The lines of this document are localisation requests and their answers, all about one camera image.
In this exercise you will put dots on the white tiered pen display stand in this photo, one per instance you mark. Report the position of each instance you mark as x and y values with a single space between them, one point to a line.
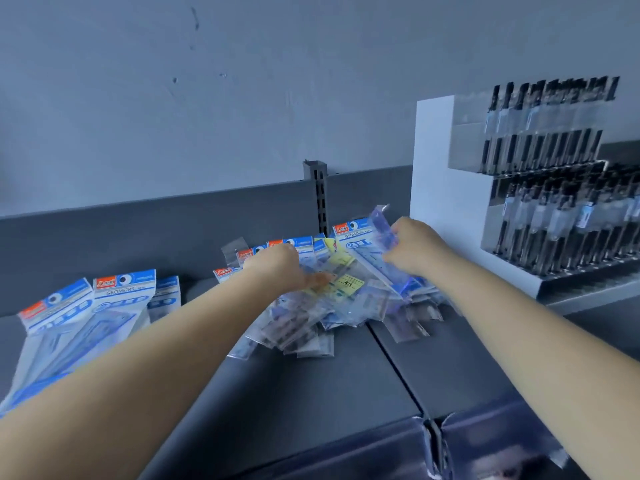
440 184

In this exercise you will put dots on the pile of mixed packaged rulers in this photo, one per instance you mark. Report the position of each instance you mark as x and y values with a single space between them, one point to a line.
310 314

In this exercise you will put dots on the grey slotted shelf post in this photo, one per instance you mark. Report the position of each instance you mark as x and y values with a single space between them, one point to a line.
320 194

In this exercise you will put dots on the pile of blue set-square packets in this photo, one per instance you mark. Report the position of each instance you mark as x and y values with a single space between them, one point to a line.
90 319

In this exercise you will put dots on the person's right forearm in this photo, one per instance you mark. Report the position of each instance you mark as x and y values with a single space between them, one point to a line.
550 364

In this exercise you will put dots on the rows of black gel pens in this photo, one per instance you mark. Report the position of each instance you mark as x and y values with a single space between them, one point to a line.
550 214

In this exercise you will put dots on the grey shelf back panel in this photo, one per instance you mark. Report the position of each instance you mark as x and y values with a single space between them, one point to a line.
150 234

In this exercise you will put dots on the person's right hand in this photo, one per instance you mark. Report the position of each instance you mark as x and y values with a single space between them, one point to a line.
420 249

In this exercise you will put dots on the person's left forearm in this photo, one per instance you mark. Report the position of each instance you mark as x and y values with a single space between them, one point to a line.
140 384

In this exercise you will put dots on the person's left hand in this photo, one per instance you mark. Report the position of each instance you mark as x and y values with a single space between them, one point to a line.
280 267

